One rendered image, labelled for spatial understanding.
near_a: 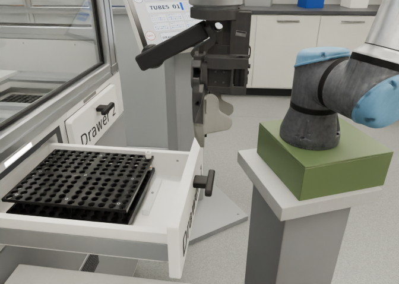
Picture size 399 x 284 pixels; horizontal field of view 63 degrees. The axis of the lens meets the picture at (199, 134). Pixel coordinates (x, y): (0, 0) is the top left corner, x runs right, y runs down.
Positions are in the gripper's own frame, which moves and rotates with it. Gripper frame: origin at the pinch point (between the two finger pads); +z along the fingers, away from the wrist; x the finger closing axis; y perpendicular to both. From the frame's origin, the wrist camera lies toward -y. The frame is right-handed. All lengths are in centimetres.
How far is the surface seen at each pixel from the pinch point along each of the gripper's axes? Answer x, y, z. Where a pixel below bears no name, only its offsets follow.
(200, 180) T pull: -0.4, 0.3, 9.2
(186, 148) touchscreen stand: 99, -19, 59
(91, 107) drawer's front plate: 28.0, -32.8, 8.3
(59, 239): -12.6, -21.0, 14.3
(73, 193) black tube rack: -5.4, -21.5, 10.4
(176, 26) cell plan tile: 91, -22, -4
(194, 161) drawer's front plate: 3.2, -1.3, 7.5
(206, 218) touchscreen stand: 90, -7, 97
